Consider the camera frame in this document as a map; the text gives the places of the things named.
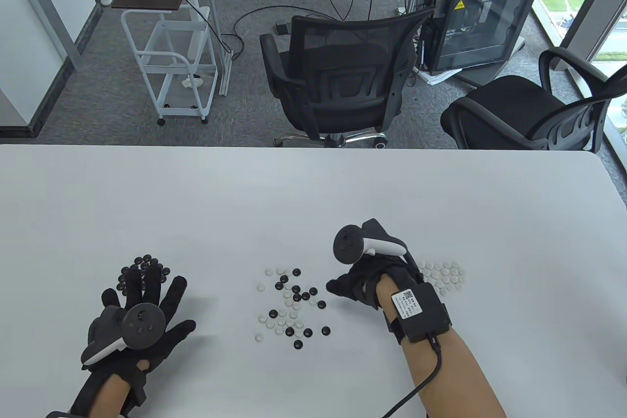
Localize black white hand controller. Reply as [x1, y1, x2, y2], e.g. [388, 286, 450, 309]
[81, 303, 166, 367]
[333, 219, 408, 263]

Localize group of black Go stones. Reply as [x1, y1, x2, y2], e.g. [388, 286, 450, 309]
[118, 254, 171, 291]

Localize white rolling cart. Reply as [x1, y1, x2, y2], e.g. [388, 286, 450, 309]
[121, 6, 218, 125]

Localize black white right hand controller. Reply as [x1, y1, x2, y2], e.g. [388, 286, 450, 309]
[333, 219, 408, 263]

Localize person's left hand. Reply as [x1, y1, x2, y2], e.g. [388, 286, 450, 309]
[86, 262, 197, 404]

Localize black office chair curved armrests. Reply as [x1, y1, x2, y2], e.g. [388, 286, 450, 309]
[440, 47, 627, 151]

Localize black looped floor cable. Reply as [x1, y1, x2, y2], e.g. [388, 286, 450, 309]
[234, 5, 338, 62]

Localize person's right hand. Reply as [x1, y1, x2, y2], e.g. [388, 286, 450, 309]
[326, 254, 426, 311]

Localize person's right forearm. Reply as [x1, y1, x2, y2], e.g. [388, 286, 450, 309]
[376, 273, 507, 418]

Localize person's left forearm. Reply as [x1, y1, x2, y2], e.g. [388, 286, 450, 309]
[71, 373, 147, 418]

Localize group of white Go stones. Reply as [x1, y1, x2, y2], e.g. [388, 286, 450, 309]
[415, 261, 467, 295]

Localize white papers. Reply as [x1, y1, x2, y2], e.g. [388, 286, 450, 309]
[416, 68, 463, 85]

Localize black glass computer tower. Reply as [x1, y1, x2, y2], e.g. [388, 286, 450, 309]
[422, 0, 542, 73]

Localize pile of mixed Go stones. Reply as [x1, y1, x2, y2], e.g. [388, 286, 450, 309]
[255, 267, 331, 350]

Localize aluminium profile rods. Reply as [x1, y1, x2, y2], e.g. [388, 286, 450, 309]
[198, 0, 233, 95]

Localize black mesh office chair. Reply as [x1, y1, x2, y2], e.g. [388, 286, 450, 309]
[260, 7, 436, 149]

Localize black wrist box cable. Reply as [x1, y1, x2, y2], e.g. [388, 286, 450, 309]
[382, 335, 443, 418]

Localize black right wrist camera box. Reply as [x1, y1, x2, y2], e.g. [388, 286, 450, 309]
[390, 283, 452, 344]

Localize black white left hand controller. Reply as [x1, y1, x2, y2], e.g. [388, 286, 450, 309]
[81, 303, 166, 367]

